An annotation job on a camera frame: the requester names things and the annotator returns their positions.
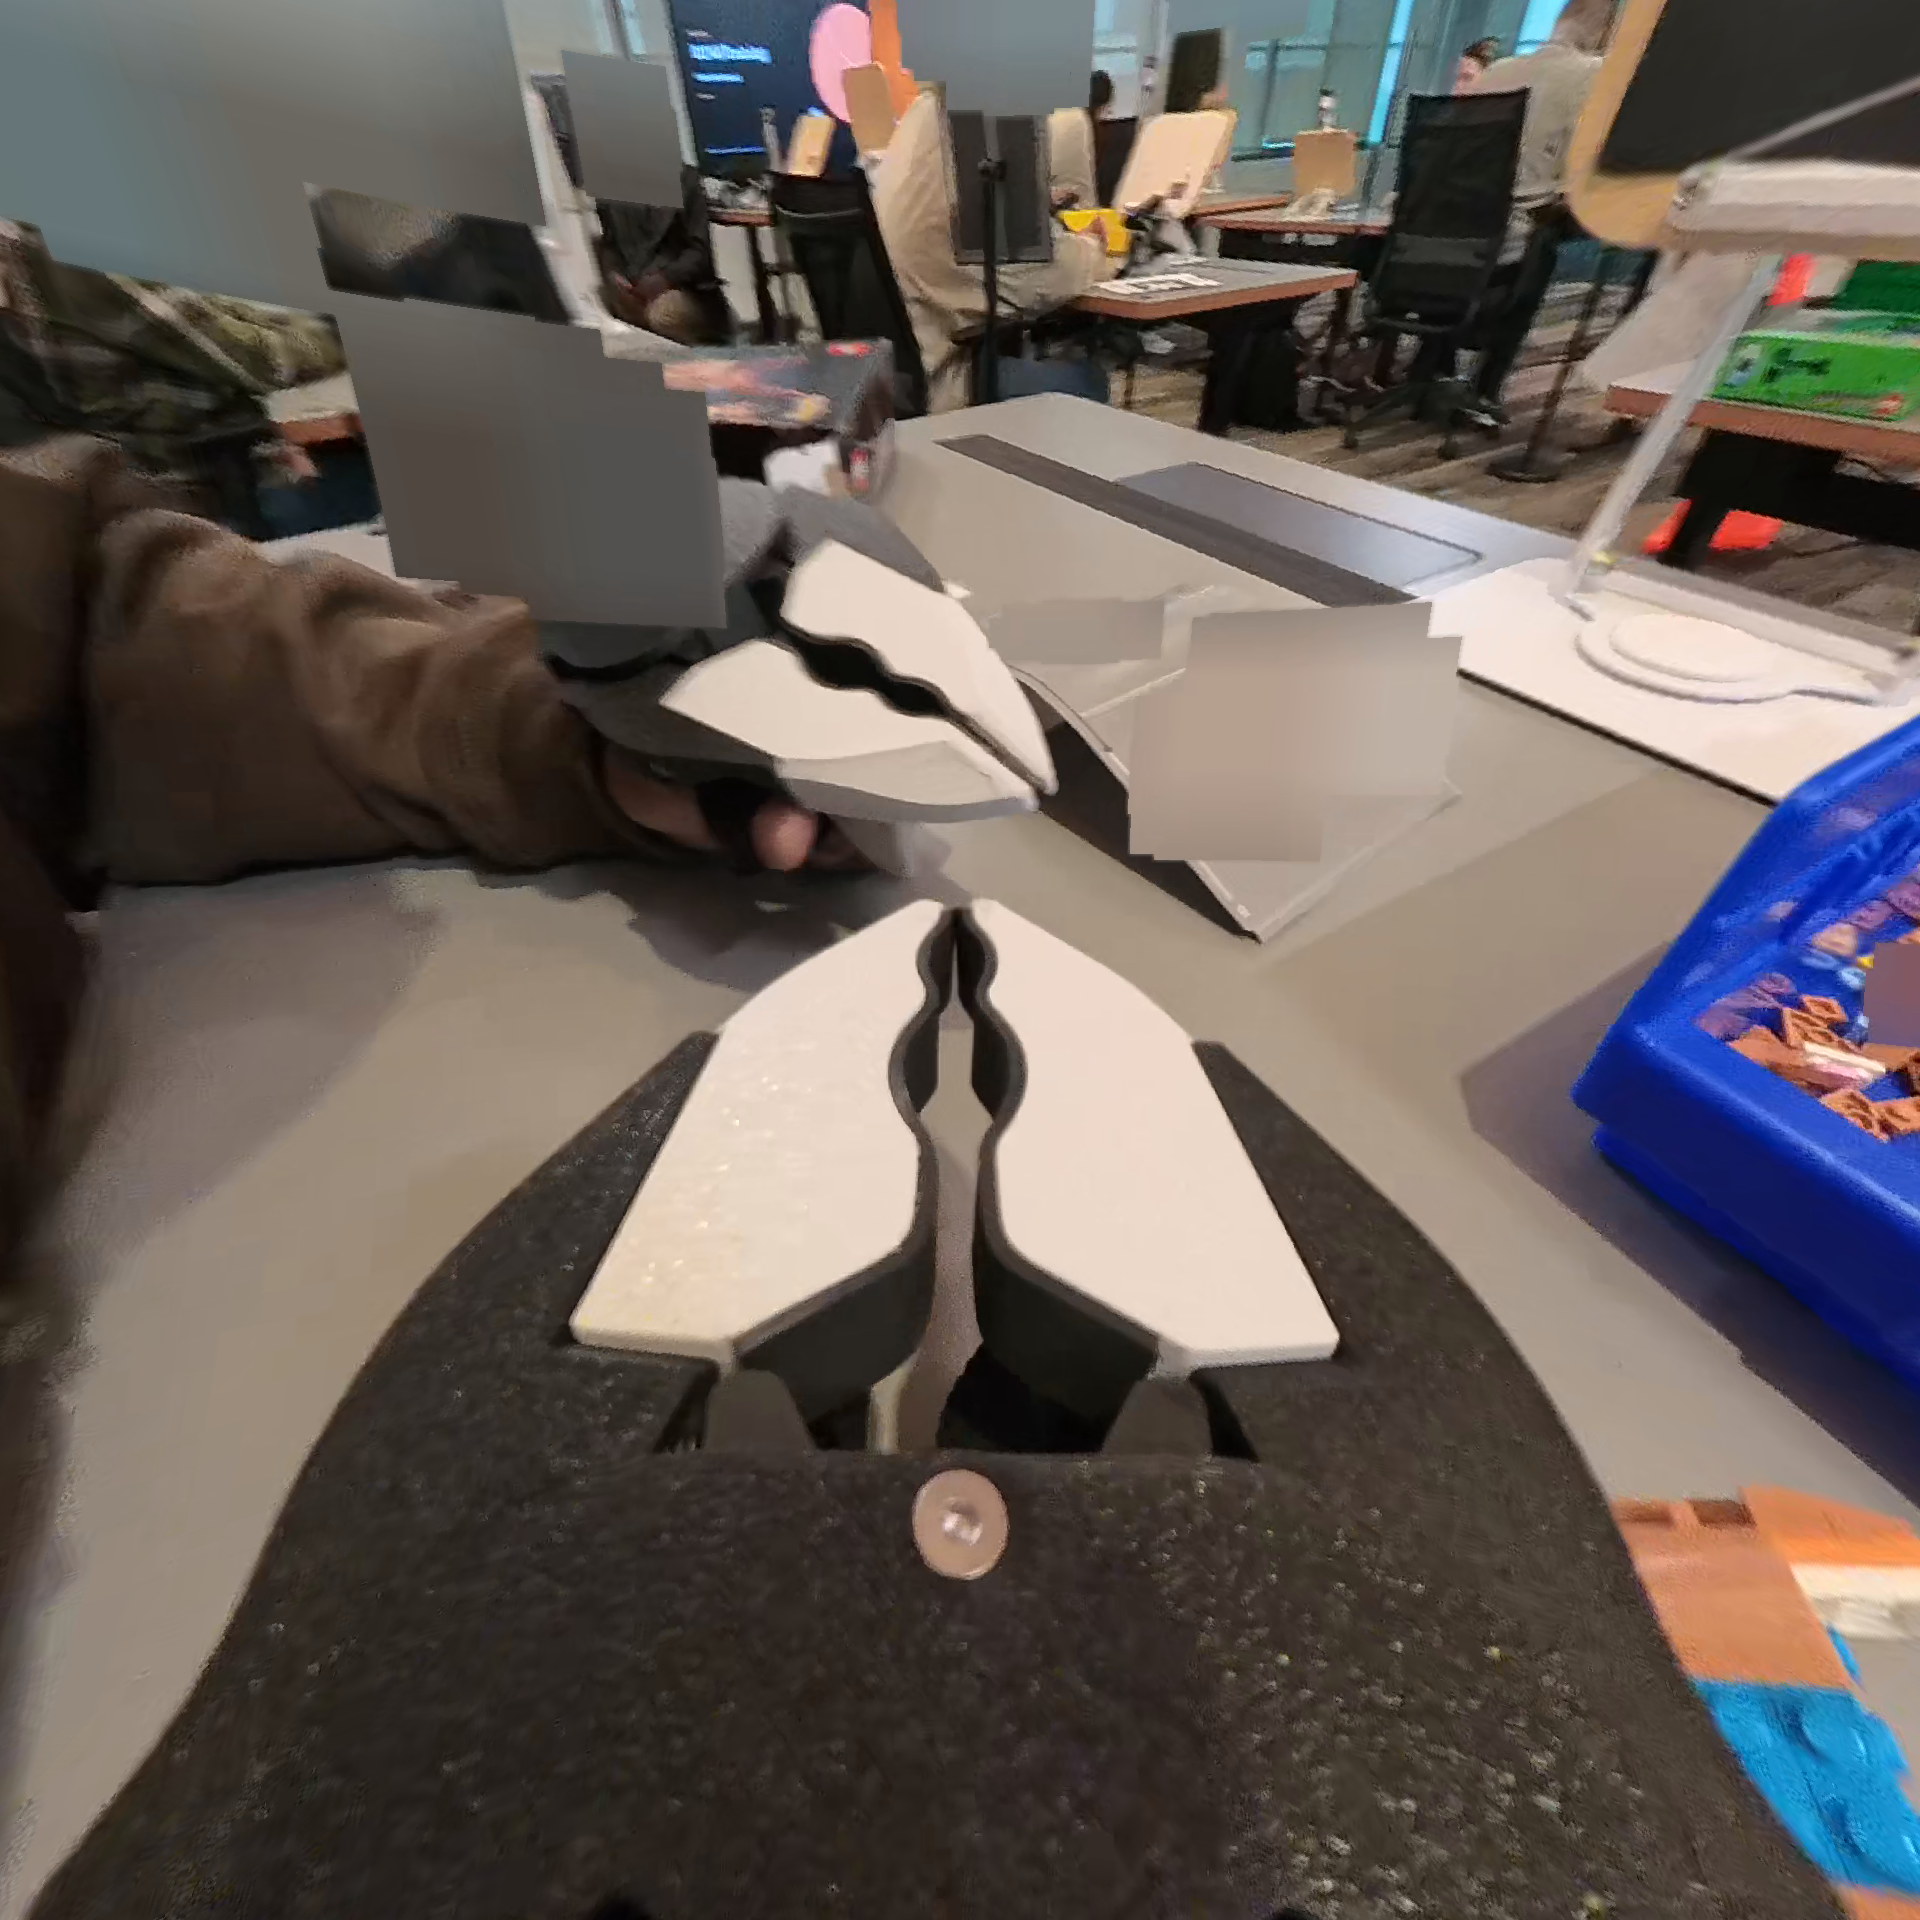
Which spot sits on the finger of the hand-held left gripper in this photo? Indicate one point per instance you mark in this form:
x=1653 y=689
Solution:
x=914 y=628
x=869 y=772

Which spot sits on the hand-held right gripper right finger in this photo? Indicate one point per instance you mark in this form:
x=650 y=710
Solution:
x=1155 y=1201

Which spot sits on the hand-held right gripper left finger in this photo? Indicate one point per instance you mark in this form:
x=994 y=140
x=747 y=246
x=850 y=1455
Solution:
x=764 y=1184

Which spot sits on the colourful printed box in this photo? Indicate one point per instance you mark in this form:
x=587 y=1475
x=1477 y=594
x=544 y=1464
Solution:
x=795 y=404

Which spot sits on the grey instruction booklet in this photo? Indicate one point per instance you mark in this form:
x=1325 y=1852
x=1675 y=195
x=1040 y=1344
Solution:
x=1290 y=886

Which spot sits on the blue plastic bin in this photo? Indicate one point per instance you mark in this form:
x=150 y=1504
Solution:
x=1693 y=1142

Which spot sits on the pile of brown toy bricks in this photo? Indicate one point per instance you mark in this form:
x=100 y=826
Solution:
x=1821 y=1050

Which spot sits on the brown toy brick model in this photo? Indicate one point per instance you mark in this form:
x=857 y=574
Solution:
x=1740 y=1604

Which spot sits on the person's left forearm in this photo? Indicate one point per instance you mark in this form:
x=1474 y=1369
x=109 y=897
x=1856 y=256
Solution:
x=300 y=704

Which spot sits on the grey desk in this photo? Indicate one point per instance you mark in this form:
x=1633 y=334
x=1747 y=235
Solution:
x=376 y=1080

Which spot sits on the wooden office desk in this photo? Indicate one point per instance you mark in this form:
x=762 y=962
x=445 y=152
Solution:
x=1230 y=284

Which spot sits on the person's left hand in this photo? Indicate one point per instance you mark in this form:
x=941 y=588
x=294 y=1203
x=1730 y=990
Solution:
x=779 y=832

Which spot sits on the black tablet on pole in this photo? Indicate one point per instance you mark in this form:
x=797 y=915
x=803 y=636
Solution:
x=996 y=180

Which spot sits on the dark monitor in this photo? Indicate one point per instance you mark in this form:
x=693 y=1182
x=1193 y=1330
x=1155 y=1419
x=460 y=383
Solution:
x=733 y=75

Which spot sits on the black office chair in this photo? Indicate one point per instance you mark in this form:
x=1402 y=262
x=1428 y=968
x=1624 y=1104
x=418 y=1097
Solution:
x=1448 y=211

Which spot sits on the green box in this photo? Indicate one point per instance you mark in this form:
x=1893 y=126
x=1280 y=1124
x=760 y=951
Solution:
x=1816 y=368

